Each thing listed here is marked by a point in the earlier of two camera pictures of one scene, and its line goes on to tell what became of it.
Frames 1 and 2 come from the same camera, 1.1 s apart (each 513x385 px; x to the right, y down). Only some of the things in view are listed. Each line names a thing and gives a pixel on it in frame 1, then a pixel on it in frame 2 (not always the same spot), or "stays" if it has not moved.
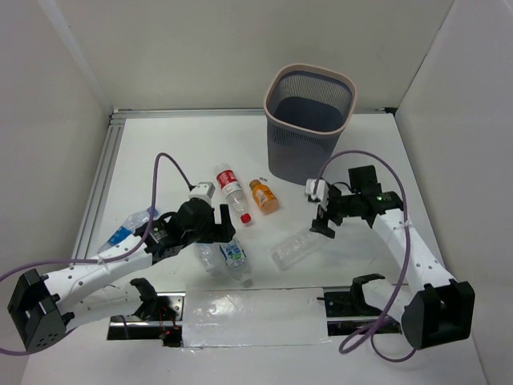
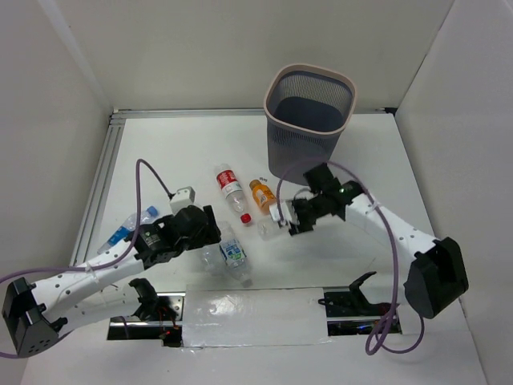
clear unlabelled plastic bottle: (288, 251) to (264, 229)
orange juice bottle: (264, 197) stays
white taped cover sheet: (231, 315) stays
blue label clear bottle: (129, 226) stays
